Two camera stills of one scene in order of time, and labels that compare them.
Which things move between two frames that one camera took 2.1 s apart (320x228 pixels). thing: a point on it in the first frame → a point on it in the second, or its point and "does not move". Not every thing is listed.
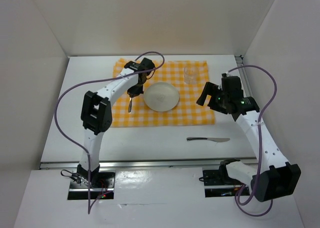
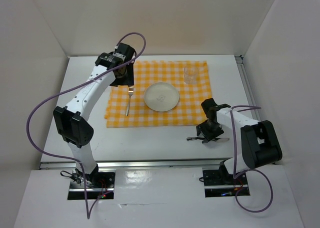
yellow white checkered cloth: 187,111 does not move
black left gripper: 132,92 → 129,77
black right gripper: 211,89 → 219,132
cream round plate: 161,96 does not move
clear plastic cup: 190,74 does not move
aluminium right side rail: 245,84 does not move
